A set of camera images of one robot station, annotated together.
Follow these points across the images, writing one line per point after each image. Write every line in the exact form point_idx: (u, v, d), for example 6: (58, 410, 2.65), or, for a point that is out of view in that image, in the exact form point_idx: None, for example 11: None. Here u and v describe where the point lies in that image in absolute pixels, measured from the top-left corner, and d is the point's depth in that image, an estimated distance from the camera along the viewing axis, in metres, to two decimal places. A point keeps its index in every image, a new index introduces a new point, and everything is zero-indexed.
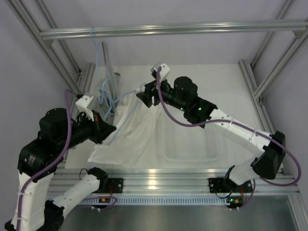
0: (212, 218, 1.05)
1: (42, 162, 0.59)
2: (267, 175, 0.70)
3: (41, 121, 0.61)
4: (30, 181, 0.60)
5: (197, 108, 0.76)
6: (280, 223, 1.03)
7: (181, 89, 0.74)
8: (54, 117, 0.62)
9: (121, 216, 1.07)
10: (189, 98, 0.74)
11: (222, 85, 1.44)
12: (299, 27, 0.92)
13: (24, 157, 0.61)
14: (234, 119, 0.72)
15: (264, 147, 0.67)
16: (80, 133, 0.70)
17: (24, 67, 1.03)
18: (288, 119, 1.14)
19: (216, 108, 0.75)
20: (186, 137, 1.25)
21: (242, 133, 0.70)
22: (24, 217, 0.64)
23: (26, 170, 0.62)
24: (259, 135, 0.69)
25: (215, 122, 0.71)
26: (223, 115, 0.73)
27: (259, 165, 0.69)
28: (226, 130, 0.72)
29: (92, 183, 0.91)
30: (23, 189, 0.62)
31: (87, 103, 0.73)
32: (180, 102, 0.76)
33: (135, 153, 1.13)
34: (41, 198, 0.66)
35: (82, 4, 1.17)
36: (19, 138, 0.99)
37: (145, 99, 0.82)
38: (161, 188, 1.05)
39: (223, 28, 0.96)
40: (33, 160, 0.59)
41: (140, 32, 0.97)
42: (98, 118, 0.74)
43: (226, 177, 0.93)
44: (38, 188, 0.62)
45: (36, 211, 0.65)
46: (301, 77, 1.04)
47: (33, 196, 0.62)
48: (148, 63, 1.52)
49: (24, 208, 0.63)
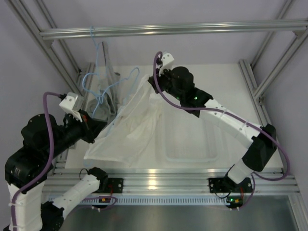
0: (212, 218, 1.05)
1: (27, 175, 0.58)
2: (255, 168, 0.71)
3: (23, 131, 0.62)
4: (19, 193, 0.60)
5: (192, 97, 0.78)
6: (280, 223, 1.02)
7: (177, 77, 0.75)
8: (34, 126, 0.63)
9: (121, 216, 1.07)
10: (185, 87, 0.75)
11: (222, 85, 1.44)
12: (299, 27, 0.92)
13: (11, 169, 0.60)
14: (227, 109, 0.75)
15: (253, 137, 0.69)
16: (67, 136, 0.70)
17: (24, 67, 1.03)
18: (288, 119, 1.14)
19: (212, 98, 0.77)
20: (186, 136, 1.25)
21: (233, 123, 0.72)
22: (19, 225, 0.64)
23: (14, 180, 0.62)
24: (249, 127, 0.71)
25: (209, 111, 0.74)
26: (217, 105, 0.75)
27: (248, 156, 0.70)
28: (218, 119, 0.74)
29: (92, 183, 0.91)
30: (14, 199, 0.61)
31: (72, 104, 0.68)
32: (177, 91, 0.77)
33: (135, 152, 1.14)
34: (35, 205, 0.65)
35: (82, 4, 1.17)
36: (19, 138, 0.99)
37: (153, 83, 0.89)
38: (161, 188, 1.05)
39: (223, 28, 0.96)
40: (20, 171, 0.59)
41: (140, 32, 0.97)
42: (86, 118, 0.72)
43: (225, 177, 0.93)
44: (28, 198, 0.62)
45: (31, 219, 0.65)
46: (301, 76, 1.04)
47: (25, 205, 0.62)
48: (148, 63, 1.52)
49: (19, 216, 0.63)
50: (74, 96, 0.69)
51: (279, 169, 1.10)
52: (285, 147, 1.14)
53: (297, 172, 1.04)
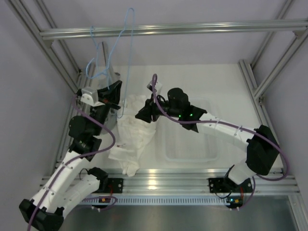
0: (212, 218, 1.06)
1: (91, 147, 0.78)
2: (260, 170, 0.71)
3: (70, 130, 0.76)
4: (77, 157, 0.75)
5: (188, 115, 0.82)
6: (279, 223, 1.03)
7: (173, 98, 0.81)
8: (76, 125, 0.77)
9: (121, 216, 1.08)
10: (181, 106, 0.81)
11: (222, 84, 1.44)
12: (300, 27, 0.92)
13: (79, 140, 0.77)
14: (220, 119, 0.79)
15: (248, 140, 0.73)
16: (98, 117, 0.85)
17: (25, 67, 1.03)
18: (287, 119, 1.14)
19: (206, 112, 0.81)
20: (186, 136, 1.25)
21: (227, 131, 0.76)
22: (53, 189, 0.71)
23: (75, 149, 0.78)
24: (243, 131, 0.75)
25: (204, 123, 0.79)
26: (211, 117, 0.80)
27: (249, 160, 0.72)
28: (214, 130, 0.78)
29: (92, 183, 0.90)
30: (67, 162, 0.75)
31: (92, 100, 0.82)
32: (175, 111, 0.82)
33: (135, 152, 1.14)
34: (71, 179, 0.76)
35: (82, 4, 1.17)
36: (19, 138, 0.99)
37: (146, 115, 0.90)
38: (161, 188, 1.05)
39: (222, 28, 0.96)
40: (84, 146, 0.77)
41: (140, 32, 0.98)
42: (107, 99, 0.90)
43: (226, 177, 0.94)
44: (78, 166, 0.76)
45: (62, 190, 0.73)
46: (301, 77, 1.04)
47: (72, 171, 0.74)
48: (148, 63, 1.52)
49: (59, 179, 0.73)
50: (88, 94, 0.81)
51: (278, 169, 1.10)
52: (285, 147, 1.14)
53: (296, 172, 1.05)
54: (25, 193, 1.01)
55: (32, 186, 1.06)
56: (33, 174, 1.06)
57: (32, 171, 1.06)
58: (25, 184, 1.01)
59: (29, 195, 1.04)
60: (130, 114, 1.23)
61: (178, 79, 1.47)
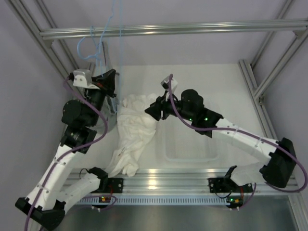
0: (212, 218, 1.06)
1: (84, 138, 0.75)
2: (277, 183, 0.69)
3: (63, 117, 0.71)
4: (70, 152, 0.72)
5: (203, 119, 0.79)
6: (279, 223, 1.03)
7: (187, 101, 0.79)
8: (70, 111, 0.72)
9: (121, 216, 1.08)
10: (196, 109, 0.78)
11: (222, 84, 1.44)
12: (300, 27, 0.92)
13: (70, 131, 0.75)
14: (239, 127, 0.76)
15: (270, 153, 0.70)
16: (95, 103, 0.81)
17: (25, 67, 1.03)
18: (288, 119, 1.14)
19: (222, 117, 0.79)
20: (186, 136, 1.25)
21: (247, 141, 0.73)
22: (47, 187, 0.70)
23: (68, 143, 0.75)
24: (264, 142, 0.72)
25: (221, 131, 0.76)
26: (228, 124, 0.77)
27: (267, 172, 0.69)
28: (232, 138, 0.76)
29: (92, 181, 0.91)
30: (59, 158, 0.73)
31: (84, 83, 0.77)
32: (188, 113, 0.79)
33: (135, 152, 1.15)
34: (66, 174, 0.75)
35: (82, 4, 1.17)
36: (19, 138, 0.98)
37: (156, 111, 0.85)
38: (161, 188, 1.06)
39: (222, 28, 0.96)
40: (76, 137, 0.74)
41: (140, 32, 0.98)
42: (101, 84, 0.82)
43: (226, 177, 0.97)
44: (70, 161, 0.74)
45: (57, 187, 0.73)
46: (301, 76, 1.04)
47: (65, 167, 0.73)
48: (148, 63, 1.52)
49: (53, 176, 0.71)
50: (81, 75, 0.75)
51: None
52: None
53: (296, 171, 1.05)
54: (25, 194, 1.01)
55: (32, 186, 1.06)
56: (33, 174, 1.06)
57: (32, 171, 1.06)
58: (25, 184, 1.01)
59: None
60: (130, 114, 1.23)
61: (178, 79, 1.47)
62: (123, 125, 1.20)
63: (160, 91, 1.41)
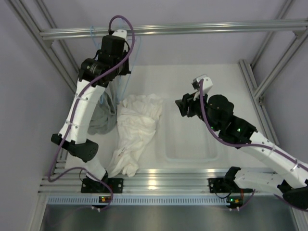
0: (212, 218, 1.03)
1: (102, 69, 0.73)
2: (298, 203, 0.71)
3: (104, 38, 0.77)
4: (89, 86, 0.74)
5: (234, 128, 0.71)
6: (280, 224, 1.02)
7: (217, 108, 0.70)
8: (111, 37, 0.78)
9: (120, 216, 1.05)
10: (225, 118, 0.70)
11: (222, 84, 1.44)
12: (299, 27, 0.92)
13: (87, 65, 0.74)
14: (275, 145, 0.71)
15: (306, 181, 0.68)
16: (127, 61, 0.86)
17: (24, 66, 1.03)
18: (288, 118, 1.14)
19: (256, 130, 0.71)
20: (186, 137, 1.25)
21: (283, 162, 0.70)
22: (74, 123, 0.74)
23: (86, 77, 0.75)
24: (300, 168, 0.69)
25: (256, 147, 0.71)
26: (263, 140, 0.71)
27: (292, 195, 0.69)
28: (266, 157, 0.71)
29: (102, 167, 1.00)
30: (81, 94, 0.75)
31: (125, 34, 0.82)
32: (216, 121, 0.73)
33: (135, 152, 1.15)
34: (90, 109, 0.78)
35: (82, 5, 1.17)
36: (19, 137, 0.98)
37: (181, 107, 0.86)
38: (161, 188, 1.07)
39: (223, 29, 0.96)
40: (95, 68, 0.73)
41: (140, 32, 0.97)
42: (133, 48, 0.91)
43: (225, 177, 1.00)
44: (93, 96, 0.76)
45: (84, 123, 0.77)
46: (302, 76, 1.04)
47: (89, 102, 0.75)
48: (148, 63, 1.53)
49: (78, 113, 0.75)
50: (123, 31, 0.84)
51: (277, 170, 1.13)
52: (286, 147, 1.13)
53: None
54: (24, 193, 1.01)
55: (32, 186, 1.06)
56: (32, 173, 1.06)
57: (32, 171, 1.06)
58: (25, 183, 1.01)
59: (28, 195, 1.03)
60: (130, 114, 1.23)
61: (178, 79, 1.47)
62: (123, 125, 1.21)
63: (160, 91, 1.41)
